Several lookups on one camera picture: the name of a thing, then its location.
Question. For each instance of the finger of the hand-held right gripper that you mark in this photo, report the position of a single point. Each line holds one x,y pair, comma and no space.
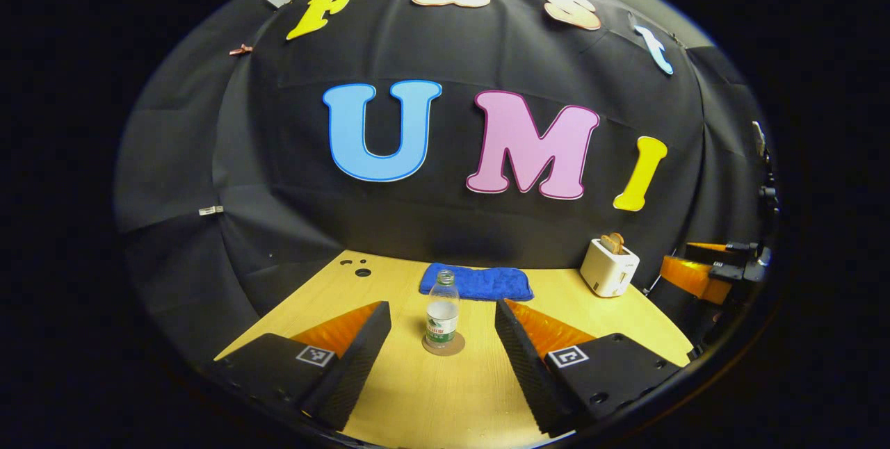
688,276
737,252

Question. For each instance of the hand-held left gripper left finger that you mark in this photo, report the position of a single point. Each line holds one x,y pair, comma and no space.
361,358

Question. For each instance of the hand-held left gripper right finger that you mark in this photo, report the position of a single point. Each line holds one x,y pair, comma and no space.
525,365

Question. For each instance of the round brown coaster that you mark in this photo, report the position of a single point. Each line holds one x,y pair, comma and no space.
455,348

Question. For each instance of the clear plastic water bottle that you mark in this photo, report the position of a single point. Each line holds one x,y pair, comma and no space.
442,313

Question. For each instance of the toast slice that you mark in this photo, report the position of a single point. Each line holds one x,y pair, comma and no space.
607,246
617,240

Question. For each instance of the white toaster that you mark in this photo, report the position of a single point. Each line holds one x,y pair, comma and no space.
608,272

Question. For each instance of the blue folded towel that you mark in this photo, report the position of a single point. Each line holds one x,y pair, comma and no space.
487,283

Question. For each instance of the small white clip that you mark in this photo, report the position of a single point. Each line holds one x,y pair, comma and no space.
211,210

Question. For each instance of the copper-coloured clip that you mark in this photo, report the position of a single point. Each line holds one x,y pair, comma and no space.
241,51

